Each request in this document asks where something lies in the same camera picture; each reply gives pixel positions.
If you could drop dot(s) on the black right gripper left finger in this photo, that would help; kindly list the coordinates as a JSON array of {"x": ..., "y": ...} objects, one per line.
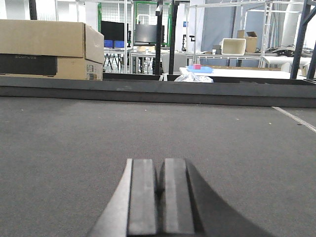
[{"x": 132, "y": 209}]

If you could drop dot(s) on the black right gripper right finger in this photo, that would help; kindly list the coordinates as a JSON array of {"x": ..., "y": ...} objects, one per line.
[{"x": 191, "y": 208}]

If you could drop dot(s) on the red block on tray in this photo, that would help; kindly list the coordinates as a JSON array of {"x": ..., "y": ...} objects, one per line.
[{"x": 196, "y": 66}]

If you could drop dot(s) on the crumpled clear plastic bag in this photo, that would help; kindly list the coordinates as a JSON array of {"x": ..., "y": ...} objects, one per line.
[{"x": 192, "y": 77}]

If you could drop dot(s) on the flat blue tray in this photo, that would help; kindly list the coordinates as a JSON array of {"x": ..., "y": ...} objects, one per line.
[{"x": 203, "y": 69}]

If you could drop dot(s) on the white table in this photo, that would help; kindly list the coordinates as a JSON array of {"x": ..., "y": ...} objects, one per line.
[{"x": 241, "y": 73}]

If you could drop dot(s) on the white plastic tub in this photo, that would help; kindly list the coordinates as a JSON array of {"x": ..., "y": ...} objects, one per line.
[{"x": 233, "y": 46}]

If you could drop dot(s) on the large cardboard box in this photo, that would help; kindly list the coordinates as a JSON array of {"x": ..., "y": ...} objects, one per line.
[{"x": 50, "y": 49}]

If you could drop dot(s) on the small open cardboard box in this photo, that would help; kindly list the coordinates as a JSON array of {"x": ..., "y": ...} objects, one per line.
[{"x": 251, "y": 40}]

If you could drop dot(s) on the black computer monitor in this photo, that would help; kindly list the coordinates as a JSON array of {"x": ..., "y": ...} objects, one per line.
[{"x": 113, "y": 31}]

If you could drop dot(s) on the dark blue steel column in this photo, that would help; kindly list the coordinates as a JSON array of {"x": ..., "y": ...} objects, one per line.
[{"x": 309, "y": 11}]

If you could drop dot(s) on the dark conveyor side rail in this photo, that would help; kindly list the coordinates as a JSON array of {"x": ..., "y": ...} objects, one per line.
[{"x": 292, "y": 93}]

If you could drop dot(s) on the black vertical post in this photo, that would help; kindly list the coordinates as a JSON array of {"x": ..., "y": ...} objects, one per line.
[{"x": 158, "y": 12}]

